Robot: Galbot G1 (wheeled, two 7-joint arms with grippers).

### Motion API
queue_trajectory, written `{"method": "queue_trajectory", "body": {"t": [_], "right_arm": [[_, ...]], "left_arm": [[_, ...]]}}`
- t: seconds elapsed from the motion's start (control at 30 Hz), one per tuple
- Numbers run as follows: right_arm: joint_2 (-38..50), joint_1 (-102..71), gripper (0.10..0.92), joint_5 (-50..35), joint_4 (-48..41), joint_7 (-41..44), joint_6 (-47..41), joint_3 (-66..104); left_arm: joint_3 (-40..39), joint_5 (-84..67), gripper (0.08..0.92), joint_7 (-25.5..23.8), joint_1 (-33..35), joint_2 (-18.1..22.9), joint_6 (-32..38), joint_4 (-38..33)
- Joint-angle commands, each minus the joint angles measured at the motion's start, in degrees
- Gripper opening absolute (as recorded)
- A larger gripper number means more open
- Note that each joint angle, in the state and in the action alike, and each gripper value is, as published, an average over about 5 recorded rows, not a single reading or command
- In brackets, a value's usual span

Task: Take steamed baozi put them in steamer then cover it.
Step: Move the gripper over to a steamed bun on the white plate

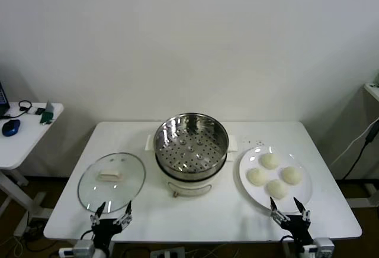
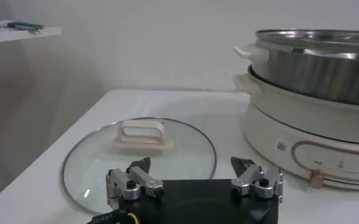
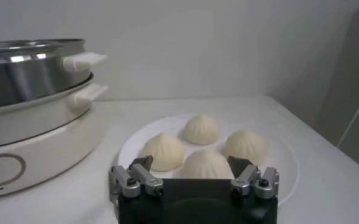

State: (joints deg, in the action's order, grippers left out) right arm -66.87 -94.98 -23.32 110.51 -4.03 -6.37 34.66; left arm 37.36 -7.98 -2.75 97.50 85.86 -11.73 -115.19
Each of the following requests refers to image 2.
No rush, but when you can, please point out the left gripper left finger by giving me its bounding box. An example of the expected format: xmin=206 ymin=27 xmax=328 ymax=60
xmin=105 ymin=156 xmax=165 ymax=211

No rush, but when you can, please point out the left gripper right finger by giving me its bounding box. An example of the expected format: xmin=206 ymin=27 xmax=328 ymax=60
xmin=230 ymin=156 xmax=283 ymax=203

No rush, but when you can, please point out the white side table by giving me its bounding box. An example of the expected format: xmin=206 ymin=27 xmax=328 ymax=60
xmin=0 ymin=26 xmax=63 ymax=45

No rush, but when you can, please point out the glass lid with cream handle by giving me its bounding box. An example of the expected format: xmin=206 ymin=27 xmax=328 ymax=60
xmin=62 ymin=117 xmax=218 ymax=215

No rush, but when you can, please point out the green tool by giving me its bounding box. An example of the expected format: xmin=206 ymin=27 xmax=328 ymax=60
xmin=7 ymin=21 xmax=44 ymax=33

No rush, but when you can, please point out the stainless steel steamer basket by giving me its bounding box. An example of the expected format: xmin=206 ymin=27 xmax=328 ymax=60
xmin=233 ymin=29 xmax=359 ymax=107

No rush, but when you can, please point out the cream electric cooker base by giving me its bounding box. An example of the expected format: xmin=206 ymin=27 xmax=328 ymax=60
xmin=233 ymin=65 xmax=359 ymax=191

